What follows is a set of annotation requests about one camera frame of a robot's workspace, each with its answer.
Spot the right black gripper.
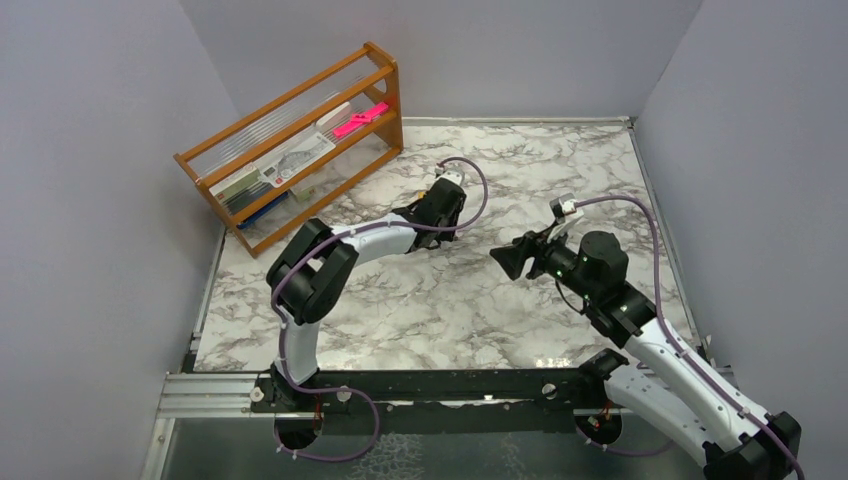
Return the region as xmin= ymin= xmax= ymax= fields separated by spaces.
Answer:
xmin=491 ymin=220 xmax=598 ymax=302

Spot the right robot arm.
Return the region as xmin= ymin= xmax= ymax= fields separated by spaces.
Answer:
xmin=490 ymin=231 xmax=801 ymax=479

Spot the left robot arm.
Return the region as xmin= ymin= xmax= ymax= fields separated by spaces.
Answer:
xmin=266 ymin=170 xmax=467 ymax=411

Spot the pink tool on rack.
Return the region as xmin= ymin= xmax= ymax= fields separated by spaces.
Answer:
xmin=332 ymin=102 xmax=390 ymax=139

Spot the white digital scale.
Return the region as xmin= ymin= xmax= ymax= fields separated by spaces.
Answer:
xmin=253 ymin=127 xmax=335 ymax=188

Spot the wooden rack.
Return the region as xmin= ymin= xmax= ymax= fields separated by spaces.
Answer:
xmin=174 ymin=42 xmax=404 ymax=257

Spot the green white box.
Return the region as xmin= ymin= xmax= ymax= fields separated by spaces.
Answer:
xmin=209 ymin=164 xmax=265 ymax=215

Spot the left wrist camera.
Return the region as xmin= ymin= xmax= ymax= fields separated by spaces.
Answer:
xmin=436 ymin=168 xmax=465 ymax=187

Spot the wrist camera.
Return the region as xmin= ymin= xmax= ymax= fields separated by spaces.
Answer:
xmin=547 ymin=193 xmax=584 ymax=243
xmin=436 ymin=168 xmax=465 ymax=187

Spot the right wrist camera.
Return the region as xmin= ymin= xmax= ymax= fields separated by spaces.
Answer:
xmin=547 ymin=193 xmax=584 ymax=243

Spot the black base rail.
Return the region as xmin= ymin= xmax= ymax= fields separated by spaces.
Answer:
xmin=249 ymin=368 xmax=617 ymax=435

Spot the aluminium frame rail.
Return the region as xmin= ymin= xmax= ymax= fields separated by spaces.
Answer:
xmin=156 ymin=372 xmax=259 ymax=419

